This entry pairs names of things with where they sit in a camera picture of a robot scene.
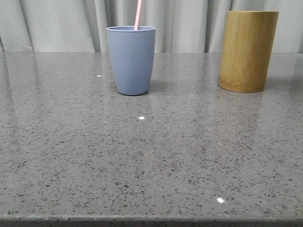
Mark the blue plastic cup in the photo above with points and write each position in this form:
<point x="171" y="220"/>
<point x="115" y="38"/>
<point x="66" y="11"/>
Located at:
<point x="131" y="55"/>

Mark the pink chopstick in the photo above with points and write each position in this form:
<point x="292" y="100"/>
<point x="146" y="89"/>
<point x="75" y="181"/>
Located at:
<point x="138" y="13"/>

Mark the bamboo wooden cup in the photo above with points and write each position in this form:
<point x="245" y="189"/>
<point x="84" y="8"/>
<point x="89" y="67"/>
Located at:
<point x="247" y="47"/>

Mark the grey curtain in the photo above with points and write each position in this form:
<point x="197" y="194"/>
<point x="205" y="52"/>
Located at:
<point x="182" y="26"/>

